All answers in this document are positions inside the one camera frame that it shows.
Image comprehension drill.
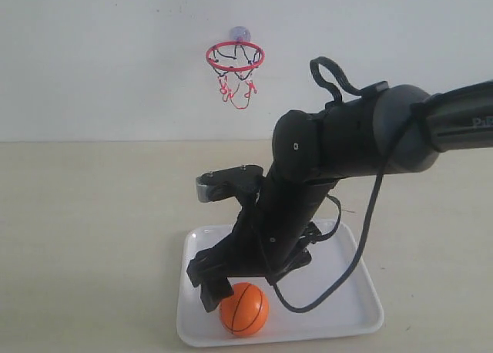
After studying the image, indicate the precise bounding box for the red mini basketball hoop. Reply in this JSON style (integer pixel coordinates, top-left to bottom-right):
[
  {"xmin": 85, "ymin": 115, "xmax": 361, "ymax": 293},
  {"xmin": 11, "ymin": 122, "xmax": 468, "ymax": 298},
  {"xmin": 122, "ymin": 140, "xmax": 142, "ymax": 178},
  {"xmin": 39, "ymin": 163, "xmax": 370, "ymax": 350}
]
[{"xmin": 205, "ymin": 40, "xmax": 266, "ymax": 110}]

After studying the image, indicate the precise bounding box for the black cable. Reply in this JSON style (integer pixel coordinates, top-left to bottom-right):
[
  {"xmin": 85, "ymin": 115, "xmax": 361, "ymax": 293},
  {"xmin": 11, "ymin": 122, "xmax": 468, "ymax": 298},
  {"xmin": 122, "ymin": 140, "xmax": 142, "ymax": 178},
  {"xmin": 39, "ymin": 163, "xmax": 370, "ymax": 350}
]
[{"xmin": 265, "ymin": 109, "xmax": 424, "ymax": 314}]

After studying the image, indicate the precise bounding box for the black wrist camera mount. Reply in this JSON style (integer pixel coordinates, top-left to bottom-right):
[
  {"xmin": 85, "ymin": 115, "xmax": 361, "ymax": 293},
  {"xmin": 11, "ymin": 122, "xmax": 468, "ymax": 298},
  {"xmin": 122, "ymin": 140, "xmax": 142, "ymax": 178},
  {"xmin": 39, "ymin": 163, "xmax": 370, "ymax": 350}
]
[{"xmin": 196, "ymin": 164, "xmax": 263, "ymax": 204}]

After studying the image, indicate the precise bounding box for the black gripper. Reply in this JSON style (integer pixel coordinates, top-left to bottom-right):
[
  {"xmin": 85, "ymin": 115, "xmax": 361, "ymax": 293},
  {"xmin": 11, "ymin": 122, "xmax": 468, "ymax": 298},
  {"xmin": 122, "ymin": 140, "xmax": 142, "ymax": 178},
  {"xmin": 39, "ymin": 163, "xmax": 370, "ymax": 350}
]
[{"xmin": 186, "ymin": 198, "xmax": 322, "ymax": 312}]

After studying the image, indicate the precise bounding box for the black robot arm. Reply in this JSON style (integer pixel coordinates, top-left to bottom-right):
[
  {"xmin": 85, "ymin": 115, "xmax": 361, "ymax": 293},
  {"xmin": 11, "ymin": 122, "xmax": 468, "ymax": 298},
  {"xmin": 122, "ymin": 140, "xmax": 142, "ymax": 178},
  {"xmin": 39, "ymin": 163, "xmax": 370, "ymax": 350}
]
[{"xmin": 186, "ymin": 82, "xmax": 492, "ymax": 312}]

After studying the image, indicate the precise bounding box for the white plastic tray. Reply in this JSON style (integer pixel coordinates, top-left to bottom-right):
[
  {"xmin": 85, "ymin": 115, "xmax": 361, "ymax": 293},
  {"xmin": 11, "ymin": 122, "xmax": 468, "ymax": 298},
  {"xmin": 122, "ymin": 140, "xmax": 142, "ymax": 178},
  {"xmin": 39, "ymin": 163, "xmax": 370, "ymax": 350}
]
[{"xmin": 176, "ymin": 224, "xmax": 384, "ymax": 348}]

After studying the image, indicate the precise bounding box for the clear suction cup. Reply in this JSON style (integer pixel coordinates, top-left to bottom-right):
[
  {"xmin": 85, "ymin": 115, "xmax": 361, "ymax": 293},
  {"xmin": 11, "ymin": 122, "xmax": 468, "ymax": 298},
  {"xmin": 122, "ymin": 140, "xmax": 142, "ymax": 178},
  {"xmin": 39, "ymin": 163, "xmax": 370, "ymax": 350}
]
[{"xmin": 229, "ymin": 26, "xmax": 251, "ymax": 42}]

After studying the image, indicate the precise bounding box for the small orange basketball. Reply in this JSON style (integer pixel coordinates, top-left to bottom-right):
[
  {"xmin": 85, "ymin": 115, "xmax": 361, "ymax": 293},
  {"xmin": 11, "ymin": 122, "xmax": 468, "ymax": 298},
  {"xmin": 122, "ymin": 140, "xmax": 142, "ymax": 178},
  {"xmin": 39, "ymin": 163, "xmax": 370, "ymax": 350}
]
[{"xmin": 219, "ymin": 282, "xmax": 270, "ymax": 338}]

